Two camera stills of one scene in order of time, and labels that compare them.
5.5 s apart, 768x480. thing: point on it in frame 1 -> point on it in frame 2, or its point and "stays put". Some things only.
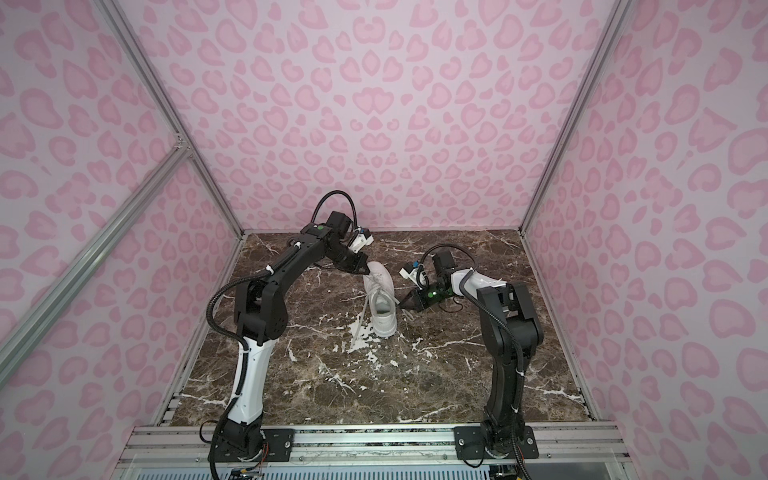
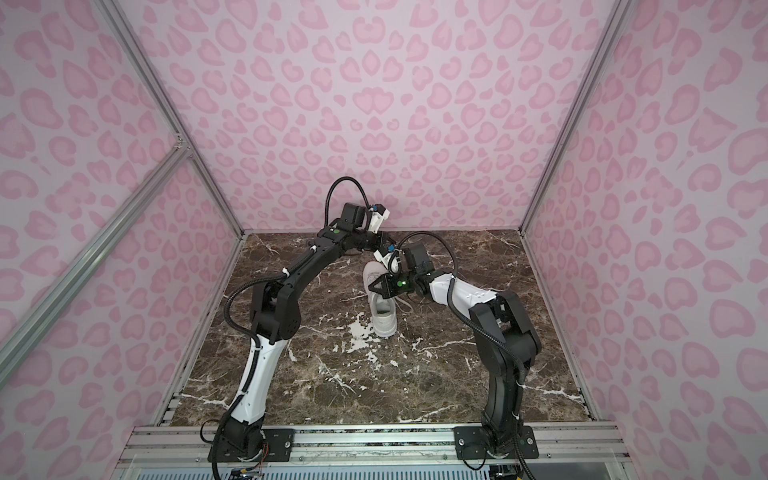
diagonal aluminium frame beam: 29,326 stays put
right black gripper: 421,298 -> 389,289
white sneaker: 380,288 stays put
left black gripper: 354,268 -> 381,246
